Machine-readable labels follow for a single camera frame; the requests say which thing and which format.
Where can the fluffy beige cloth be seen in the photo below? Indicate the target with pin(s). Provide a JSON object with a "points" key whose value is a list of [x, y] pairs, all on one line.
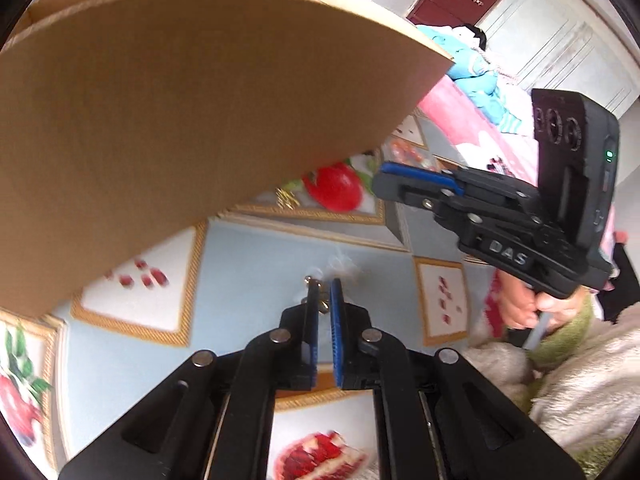
{"points": [[497, 370]]}

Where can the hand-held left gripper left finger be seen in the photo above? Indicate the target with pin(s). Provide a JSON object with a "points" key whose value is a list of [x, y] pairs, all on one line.
{"points": [[312, 325]]}

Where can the person's right forearm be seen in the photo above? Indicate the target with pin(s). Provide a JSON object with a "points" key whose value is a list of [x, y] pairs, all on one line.
{"points": [[590, 365]]}

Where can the fruit print tablecloth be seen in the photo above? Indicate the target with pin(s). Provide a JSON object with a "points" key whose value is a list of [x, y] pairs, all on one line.
{"points": [[260, 270]]}

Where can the light blue clothes pile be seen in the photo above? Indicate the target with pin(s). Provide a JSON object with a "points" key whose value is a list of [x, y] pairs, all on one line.
{"points": [[475, 65]]}

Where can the white wardrobe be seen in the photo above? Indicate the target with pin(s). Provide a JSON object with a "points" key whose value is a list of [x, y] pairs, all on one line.
{"points": [[550, 50]]}

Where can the person's right hand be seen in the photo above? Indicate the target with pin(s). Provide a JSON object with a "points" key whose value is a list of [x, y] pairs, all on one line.
{"points": [[515, 305]]}

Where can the gold hoop earring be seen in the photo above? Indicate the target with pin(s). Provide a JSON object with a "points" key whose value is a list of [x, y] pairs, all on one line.
{"points": [[311, 280]]}

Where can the gold star earring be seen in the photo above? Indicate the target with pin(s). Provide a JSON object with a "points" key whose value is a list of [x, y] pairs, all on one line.
{"points": [[286, 199]]}

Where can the dark cloth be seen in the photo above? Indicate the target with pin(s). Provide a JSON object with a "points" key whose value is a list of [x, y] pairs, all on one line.
{"points": [[625, 285]]}

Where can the pink blanket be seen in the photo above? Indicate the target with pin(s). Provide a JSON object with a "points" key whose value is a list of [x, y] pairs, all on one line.
{"points": [[465, 120]]}

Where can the large cardboard box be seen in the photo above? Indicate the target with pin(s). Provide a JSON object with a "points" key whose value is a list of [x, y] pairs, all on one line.
{"points": [[175, 110]]}

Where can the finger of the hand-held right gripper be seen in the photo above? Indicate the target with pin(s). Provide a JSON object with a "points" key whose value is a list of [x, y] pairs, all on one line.
{"points": [[420, 172], [405, 190]]}

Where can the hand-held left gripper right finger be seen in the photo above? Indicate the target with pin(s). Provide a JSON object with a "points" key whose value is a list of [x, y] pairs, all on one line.
{"points": [[337, 330]]}

